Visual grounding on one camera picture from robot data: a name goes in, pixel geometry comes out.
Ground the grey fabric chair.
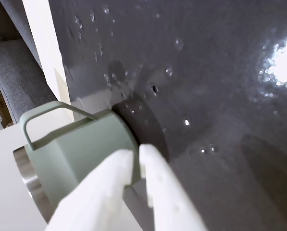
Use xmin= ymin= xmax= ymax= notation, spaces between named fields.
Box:
xmin=0 ymin=0 xmax=60 ymax=126

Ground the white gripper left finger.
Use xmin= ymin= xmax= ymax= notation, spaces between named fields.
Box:
xmin=45 ymin=148 xmax=144 ymax=231

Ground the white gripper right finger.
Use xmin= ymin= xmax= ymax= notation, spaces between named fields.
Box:
xmin=138 ymin=143 xmax=208 ymax=231

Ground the green cup with handle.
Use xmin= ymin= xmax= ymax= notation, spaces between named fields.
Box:
xmin=12 ymin=100 xmax=147 ymax=223

